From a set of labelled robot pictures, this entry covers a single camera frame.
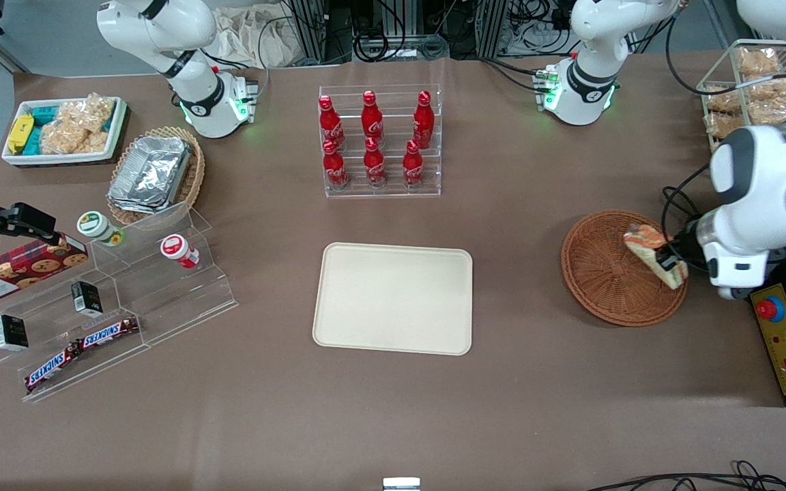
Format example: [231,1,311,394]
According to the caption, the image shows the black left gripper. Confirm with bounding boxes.
[656,218,709,273]

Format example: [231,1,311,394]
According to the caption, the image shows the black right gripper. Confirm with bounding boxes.
[0,202,57,241]

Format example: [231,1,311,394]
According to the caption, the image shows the triangular sandwich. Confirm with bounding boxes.
[623,223,689,291]

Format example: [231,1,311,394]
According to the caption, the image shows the round brown wicker basket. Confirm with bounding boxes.
[561,209,690,327]

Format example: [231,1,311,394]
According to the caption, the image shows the oval light wicker basket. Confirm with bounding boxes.
[106,126,205,226]

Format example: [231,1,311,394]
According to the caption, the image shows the beige plastic tray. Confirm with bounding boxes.
[312,241,474,357]

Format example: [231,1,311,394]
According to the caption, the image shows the red tartan cookie box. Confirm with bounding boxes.
[0,233,89,307]

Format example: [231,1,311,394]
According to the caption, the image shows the white rectangular snack bin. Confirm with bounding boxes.
[1,96,128,167]

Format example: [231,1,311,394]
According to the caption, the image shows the green lid white cup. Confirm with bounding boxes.
[76,211,125,247]

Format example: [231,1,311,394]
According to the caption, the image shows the yellow snack pack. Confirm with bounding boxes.
[7,114,34,155]

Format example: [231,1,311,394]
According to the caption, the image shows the teal snack pack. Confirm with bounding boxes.
[25,104,61,155]

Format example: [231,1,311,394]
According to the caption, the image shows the small black white box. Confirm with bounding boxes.
[70,280,103,317]
[0,314,29,352]

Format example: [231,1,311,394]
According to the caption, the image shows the clear bag rice crackers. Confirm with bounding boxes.
[40,93,116,155]

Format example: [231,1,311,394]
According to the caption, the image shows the red emergency stop button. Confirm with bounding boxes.
[755,297,786,323]

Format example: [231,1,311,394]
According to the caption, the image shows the stacked aluminium foil containers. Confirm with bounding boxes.
[107,136,193,214]

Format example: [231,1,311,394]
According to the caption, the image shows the Snickers chocolate bar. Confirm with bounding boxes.
[77,316,141,351]
[24,342,81,393]

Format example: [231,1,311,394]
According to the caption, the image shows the red lid white cup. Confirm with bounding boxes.
[160,233,201,269]

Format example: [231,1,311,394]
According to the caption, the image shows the clear acrylic stepped shelf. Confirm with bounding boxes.
[0,200,239,404]

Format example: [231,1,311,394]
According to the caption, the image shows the bagged rice cracker snack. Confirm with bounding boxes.
[703,77,786,138]
[736,46,782,76]

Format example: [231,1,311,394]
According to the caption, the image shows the red cola bottle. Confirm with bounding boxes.
[318,95,345,150]
[322,139,350,190]
[402,139,426,188]
[363,136,388,188]
[412,90,435,148]
[361,90,385,145]

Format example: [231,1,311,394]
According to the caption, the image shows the crumpled white cloth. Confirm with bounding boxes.
[214,5,296,70]

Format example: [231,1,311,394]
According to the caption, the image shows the clear acrylic bottle rack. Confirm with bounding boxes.
[318,84,442,199]

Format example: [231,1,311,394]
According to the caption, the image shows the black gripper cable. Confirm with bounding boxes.
[660,162,716,241]

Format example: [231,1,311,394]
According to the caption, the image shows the white wire basket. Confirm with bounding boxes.
[696,39,786,152]

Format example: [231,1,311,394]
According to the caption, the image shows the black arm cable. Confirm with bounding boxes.
[665,10,786,98]

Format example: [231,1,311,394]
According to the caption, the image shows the black floor cable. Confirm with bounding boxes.
[583,460,786,491]

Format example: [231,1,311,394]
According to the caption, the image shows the aluminium frame post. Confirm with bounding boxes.
[476,0,511,59]
[287,0,354,66]

